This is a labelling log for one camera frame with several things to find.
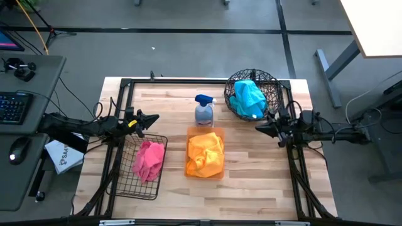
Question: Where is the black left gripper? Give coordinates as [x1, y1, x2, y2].
[119, 106, 160, 139]

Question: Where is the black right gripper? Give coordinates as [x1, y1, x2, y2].
[254, 108, 296, 148]

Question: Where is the large yellow microfiber towel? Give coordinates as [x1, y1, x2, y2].
[187, 131, 225, 166]

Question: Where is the orange microfiber towel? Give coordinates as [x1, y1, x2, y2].
[185, 156, 221, 179]

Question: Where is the spray bottle with blue trigger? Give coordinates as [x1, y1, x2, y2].
[193, 94, 217, 128]

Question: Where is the translucent orange plastic bin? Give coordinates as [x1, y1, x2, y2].
[184, 126, 226, 181]

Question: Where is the black round woven basket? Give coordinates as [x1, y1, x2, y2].
[224, 68, 285, 122]

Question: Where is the black desk support beam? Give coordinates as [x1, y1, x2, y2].
[61, 134, 89, 154]

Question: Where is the grey table leg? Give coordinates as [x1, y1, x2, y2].
[314, 40, 361, 109]

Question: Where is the grey desk top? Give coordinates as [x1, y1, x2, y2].
[0, 55, 67, 136]
[0, 133, 43, 212]

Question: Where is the dark grey workbench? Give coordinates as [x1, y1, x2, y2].
[348, 71, 402, 183]

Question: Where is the black tripod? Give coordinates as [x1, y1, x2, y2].
[23, 0, 77, 48]

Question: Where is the black computer mouse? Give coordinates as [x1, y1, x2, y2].
[8, 137, 32, 166]

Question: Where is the backlit black keyboard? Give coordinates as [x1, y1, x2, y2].
[0, 91, 35, 126]

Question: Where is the white table top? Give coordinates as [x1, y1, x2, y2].
[340, 0, 402, 59]

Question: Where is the computer monitor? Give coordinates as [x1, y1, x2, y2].
[0, 28, 25, 52]

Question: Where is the green object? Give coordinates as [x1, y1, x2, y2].
[17, 0, 41, 13]

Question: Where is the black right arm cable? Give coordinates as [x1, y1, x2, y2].
[285, 100, 383, 144]

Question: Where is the black aluminium table frame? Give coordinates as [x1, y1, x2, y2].
[72, 70, 339, 220]

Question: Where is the black rectangular wire basket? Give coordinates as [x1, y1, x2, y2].
[106, 133, 168, 201]

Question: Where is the black floor cable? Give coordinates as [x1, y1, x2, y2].
[58, 77, 97, 120]

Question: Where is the white cable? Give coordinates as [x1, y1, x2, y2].
[345, 70, 402, 126]

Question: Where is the silver metal bracket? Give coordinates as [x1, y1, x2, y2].
[275, 220, 310, 226]
[99, 219, 136, 226]

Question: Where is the black clamp mount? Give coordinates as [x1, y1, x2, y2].
[2, 57, 38, 83]

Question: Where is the yellow cable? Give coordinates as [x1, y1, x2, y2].
[15, 0, 50, 56]

